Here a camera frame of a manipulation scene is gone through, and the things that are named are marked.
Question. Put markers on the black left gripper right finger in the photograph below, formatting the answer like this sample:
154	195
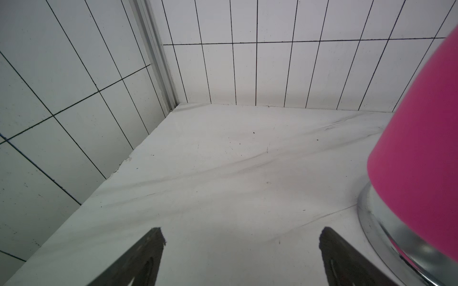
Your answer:
346	266

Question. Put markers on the pink plastic wine glass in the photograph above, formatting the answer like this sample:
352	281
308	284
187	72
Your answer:
414	165

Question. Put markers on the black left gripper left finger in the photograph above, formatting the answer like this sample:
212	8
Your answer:
138	266

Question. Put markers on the silver metal glass rack stand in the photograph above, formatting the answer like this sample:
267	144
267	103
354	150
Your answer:
411	259

